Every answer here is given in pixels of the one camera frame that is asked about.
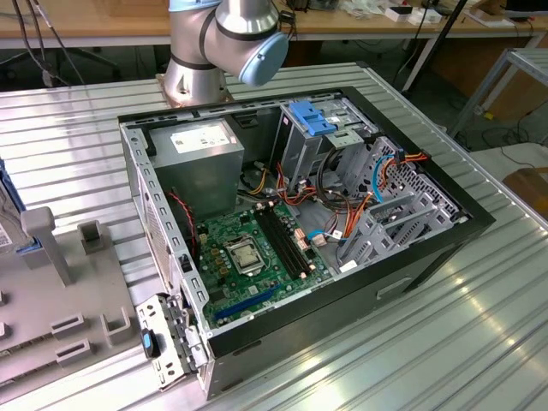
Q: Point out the hard disk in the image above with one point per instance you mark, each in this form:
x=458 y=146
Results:
x=8 y=201

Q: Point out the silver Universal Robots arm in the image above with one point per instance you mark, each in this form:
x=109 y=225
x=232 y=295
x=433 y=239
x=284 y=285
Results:
x=192 y=81

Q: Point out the grey disk bay cage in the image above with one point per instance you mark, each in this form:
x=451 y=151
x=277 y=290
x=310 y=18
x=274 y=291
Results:
x=368 y=240

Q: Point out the black RAM slot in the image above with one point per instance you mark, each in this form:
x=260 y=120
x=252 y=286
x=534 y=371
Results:
x=281 y=242
x=292 y=242
x=276 y=242
x=287 y=242

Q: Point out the orange board connector block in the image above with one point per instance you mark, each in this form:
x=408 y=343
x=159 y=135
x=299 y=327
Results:
x=301 y=242

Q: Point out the CPU socket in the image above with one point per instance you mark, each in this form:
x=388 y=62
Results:
x=235 y=243

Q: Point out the silver CPU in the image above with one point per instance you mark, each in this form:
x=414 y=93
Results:
x=245 y=259

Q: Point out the grey metal drive cage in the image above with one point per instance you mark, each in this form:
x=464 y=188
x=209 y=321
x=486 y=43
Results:
x=299 y=145

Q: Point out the grey power supply unit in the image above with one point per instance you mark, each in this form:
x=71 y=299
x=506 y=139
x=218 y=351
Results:
x=197 y=180

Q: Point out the green motherboard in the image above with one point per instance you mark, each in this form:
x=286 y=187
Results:
x=233 y=287

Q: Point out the white label tag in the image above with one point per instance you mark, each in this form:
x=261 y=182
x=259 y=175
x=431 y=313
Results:
x=347 y=266

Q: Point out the blue expansion slot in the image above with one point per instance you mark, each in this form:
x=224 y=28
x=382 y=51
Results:
x=248 y=303

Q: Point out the black open PC case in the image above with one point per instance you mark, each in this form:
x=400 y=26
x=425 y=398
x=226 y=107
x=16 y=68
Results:
x=299 y=342

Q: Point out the blue black latch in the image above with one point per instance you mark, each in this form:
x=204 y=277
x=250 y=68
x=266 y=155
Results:
x=147 y=342

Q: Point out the white box black top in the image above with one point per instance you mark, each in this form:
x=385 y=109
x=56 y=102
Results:
x=400 y=15

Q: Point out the white paper box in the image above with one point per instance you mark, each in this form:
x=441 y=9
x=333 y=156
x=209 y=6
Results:
x=424 y=18

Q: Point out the grey parts rack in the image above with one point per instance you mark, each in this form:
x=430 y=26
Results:
x=43 y=299

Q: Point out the black slanted pole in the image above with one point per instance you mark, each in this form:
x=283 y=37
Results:
x=449 y=23

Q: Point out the brown cardboard box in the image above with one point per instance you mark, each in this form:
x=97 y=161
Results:
x=524 y=96
x=531 y=188

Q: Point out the blue plastic drive bracket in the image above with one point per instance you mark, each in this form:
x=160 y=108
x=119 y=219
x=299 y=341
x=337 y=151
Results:
x=319 y=127

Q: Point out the silver slot retention bracket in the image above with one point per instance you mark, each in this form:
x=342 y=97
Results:
x=164 y=364

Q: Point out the wooden desk white frame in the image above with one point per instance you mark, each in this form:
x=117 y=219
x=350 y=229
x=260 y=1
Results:
x=107 y=23
x=364 y=23

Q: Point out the aluminium profile frame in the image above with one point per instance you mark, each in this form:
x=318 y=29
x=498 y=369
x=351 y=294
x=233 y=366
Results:
x=484 y=90

